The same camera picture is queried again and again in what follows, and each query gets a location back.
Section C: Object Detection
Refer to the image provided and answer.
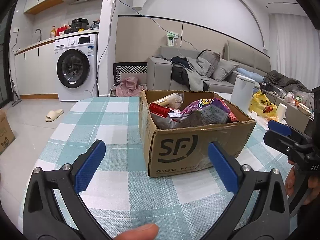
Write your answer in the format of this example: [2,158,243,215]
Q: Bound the red box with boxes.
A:
[55,25,70,36]

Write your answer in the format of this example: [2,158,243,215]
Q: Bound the yellow bottle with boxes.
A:
[50,26,56,38]

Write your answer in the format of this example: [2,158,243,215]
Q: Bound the pink cloth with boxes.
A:
[116,76,144,97]

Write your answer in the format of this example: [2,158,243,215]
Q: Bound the purple snack bag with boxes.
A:
[168,98,238,127]

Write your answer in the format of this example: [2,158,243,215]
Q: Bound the black glass door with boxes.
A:
[0,10,13,108]

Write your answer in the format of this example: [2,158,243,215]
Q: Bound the right hand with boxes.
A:
[284,158,320,205]

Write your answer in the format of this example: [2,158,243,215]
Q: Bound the small cardboard floor box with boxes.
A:
[0,109,15,154]

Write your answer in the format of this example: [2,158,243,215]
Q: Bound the brown cardboard box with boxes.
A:
[139,90,256,178]

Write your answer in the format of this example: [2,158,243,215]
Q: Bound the white paper cup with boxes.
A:
[277,103,287,122]

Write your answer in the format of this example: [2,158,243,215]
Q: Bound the white kitchen cabinet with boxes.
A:
[15,43,57,98]

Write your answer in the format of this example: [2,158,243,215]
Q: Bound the white trash bin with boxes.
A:
[230,75,255,112]

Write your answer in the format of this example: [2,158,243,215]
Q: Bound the grey clothes pile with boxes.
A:
[171,56,210,91]

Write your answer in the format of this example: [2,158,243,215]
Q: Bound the white curtain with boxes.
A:
[268,14,319,89]

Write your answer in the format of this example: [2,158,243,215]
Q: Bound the black rice cooker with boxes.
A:
[71,18,89,32]

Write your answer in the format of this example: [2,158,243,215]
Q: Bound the beige wafer packet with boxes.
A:
[153,93,183,109]

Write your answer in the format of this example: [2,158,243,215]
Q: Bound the red black noodle packet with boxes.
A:
[149,102,181,118]

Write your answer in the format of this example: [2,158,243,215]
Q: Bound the kitchen faucet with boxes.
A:
[34,28,42,42]

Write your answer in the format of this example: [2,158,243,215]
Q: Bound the patterned laundry basket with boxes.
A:
[113,62,148,84]

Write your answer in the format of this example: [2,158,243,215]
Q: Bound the yellow plastic bag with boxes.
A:
[249,90,277,118]

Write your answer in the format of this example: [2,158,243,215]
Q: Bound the grey sofa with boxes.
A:
[146,41,271,93]

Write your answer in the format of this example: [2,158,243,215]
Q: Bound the white power strip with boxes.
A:
[166,31,179,47]

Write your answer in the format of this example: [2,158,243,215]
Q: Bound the light blue pillow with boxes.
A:
[236,67,264,83]

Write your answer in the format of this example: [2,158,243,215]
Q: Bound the beige slipper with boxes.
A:
[45,109,64,122]

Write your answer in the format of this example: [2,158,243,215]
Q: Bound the left hand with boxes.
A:
[114,223,159,240]

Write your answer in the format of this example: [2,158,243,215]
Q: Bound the white washing machine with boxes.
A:
[54,33,98,101]

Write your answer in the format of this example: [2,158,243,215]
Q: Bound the grey square cushion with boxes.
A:
[211,59,239,82]

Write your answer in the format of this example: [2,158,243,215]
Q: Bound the dark green jacket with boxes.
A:
[264,70,312,93]

